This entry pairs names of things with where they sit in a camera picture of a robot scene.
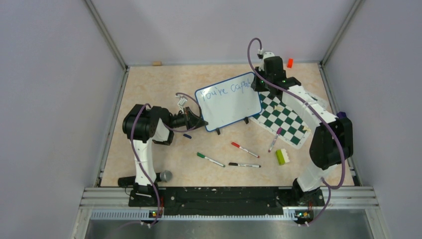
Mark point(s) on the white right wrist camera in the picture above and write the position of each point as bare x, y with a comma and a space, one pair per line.
262, 54

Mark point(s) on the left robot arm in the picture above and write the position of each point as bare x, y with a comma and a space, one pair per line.
144, 127

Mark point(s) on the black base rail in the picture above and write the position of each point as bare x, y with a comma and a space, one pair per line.
226, 201

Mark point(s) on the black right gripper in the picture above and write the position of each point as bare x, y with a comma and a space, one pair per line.
256, 85

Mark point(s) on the purple block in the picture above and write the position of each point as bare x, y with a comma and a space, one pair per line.
341, 115

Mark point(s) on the lime green toy brick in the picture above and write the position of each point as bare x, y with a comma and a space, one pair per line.
282, 156

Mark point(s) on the black marker pen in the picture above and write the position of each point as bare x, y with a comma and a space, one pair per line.
244, 165

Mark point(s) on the green white chessboard mat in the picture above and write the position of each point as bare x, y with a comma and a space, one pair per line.
292, 125

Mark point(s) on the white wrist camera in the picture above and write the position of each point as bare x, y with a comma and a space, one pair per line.
262, 54
182, 100

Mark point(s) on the orange red block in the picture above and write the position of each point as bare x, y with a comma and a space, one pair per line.
290, 63

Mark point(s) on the purple marker pen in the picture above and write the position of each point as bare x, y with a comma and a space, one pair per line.
275, 139

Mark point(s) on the blue framed whiteboard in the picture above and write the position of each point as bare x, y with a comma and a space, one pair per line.
229, 101

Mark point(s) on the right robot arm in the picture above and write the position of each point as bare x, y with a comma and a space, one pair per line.
332, 141

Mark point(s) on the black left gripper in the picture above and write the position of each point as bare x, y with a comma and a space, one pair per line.
192, 122

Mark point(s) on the red marker pen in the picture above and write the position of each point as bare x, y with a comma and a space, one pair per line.
244, 149

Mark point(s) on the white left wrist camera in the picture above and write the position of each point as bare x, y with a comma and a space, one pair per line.
182, 100

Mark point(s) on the green marker pen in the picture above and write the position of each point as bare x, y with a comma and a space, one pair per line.
209, 159

